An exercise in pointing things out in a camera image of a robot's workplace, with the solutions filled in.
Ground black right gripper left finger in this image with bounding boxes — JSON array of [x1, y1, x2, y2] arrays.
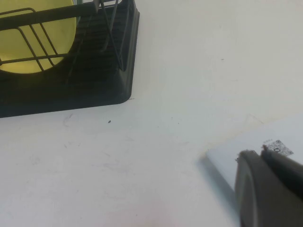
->
[[235, 149, 303, 227]]

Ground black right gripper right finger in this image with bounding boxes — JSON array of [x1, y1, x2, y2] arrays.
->
[[260, 145, 303, 201]]

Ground yellow round plate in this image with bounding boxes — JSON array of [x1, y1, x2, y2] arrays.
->
[[0, 0, 78, 75]]

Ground grey printed sticker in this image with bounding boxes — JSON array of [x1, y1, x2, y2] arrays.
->
[[262, 139, 294, 157]]

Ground white flat base panel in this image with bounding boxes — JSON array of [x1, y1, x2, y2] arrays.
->
[[205, 117, 303, 198]]

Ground black plastic drip tray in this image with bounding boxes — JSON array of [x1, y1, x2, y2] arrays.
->
[[0, 0, 141, 118]]

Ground black wire plate holder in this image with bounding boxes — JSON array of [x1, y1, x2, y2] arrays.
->
[[0, 8, 70, 71]]

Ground black wire dish rack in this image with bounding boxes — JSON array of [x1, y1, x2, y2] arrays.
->
[[0, 0, 125, 71]]

